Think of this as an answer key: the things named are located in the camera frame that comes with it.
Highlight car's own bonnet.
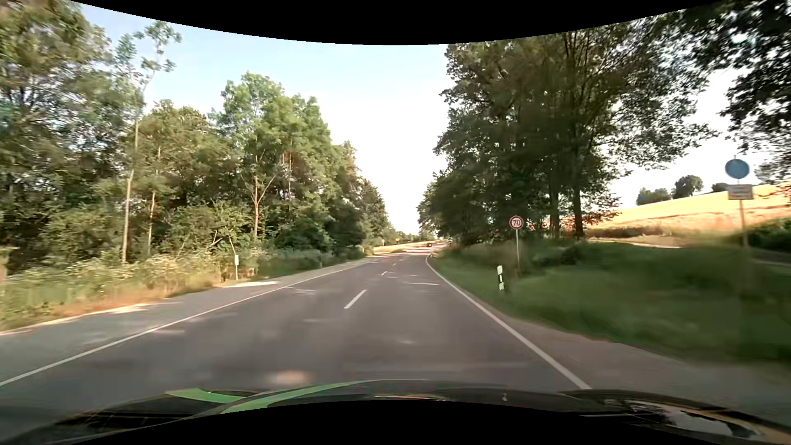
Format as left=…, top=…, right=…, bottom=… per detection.
left=12, top=379, right=791, bottom=445

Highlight round speed limit sign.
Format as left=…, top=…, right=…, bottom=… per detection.
left=508, top=215, right=525, bottom=273

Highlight road markings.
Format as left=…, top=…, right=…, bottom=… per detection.
left=0, top=252, right=592, bottom=391

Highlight yellow grain field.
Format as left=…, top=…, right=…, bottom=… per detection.
left=587, top=183, right=791, bottom=239

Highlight group of tall trees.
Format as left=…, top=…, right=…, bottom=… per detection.
left=417, top=14, right=721, bottom=246

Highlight distant trees on hill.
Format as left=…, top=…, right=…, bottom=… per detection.
left=635, top=174, right=730, bottom=206

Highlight dark overhanging tree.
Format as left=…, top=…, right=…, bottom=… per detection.
left=676, top=0, right=791, bottom=183

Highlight overgrown grass verge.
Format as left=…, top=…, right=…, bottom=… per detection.
left=0, top=246, right=372, bottom=331

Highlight blue round sign on post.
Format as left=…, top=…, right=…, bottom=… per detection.
left=723, top=157, right=755, bottom=249

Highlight row of trees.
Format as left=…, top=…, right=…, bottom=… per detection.
left=0, top=0, right=396, bottom=273

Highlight grey asphalt road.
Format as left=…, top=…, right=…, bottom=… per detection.
left=0, top=243, right=791, bottom=433

